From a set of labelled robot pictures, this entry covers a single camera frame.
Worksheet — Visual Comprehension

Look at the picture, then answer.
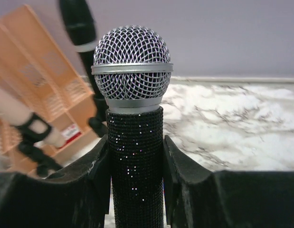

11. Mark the peach plastic file organizer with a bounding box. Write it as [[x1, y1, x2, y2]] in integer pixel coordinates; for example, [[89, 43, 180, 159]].
[[0, 5, 98, 163]]

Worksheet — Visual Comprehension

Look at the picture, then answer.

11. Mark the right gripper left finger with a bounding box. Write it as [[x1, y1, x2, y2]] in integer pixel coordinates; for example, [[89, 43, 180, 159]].
[[0, 136, 111, 228]]

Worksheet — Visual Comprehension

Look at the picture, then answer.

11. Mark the red white staples box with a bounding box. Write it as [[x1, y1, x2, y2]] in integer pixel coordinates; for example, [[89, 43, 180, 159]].
[[61, 123, 81, 144]]

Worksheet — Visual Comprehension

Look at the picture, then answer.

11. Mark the black microphone silver grille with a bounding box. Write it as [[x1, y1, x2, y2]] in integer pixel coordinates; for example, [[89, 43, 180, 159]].
[[92, 26, 173, 228]]

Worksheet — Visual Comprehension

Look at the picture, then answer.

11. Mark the peach pink microphone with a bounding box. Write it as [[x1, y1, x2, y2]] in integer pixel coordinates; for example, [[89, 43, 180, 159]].
[[0, 88, 66, 148]]

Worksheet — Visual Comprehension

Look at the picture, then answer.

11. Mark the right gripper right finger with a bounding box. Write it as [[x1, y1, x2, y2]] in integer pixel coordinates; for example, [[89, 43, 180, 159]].
[[163, 136, 294, 228]]

